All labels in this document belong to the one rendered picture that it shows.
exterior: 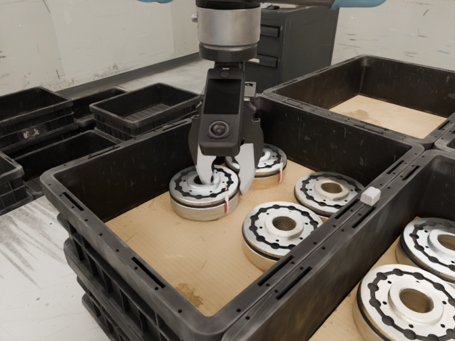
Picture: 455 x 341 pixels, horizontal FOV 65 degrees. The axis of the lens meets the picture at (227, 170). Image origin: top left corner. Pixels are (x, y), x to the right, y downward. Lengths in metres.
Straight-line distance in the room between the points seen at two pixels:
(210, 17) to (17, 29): 2.95
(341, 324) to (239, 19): 0.34
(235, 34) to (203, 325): 0.30
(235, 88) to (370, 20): 3.48
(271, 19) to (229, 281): 1.60
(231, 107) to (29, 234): 0.50
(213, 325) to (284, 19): 1.69
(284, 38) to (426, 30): 2.07
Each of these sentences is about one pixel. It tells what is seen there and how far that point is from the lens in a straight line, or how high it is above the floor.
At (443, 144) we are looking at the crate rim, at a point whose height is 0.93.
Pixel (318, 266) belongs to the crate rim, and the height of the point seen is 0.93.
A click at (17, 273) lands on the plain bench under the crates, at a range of 0.70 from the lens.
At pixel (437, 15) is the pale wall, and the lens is 3.72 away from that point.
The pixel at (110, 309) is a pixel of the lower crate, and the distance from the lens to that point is 0.45.
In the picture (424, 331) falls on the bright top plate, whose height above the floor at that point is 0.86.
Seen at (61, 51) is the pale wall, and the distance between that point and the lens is 3.49.
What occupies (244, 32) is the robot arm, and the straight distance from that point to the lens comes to 0.43.
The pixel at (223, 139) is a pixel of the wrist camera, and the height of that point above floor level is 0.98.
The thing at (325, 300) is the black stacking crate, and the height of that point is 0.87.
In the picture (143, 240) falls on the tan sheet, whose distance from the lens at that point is 0.49.
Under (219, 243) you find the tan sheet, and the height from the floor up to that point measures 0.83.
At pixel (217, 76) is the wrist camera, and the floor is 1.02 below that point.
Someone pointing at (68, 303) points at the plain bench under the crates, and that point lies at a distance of 0.62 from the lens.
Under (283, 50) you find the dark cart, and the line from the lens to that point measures 1.88.
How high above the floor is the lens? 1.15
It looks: 32 degrees down
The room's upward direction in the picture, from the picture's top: straight up
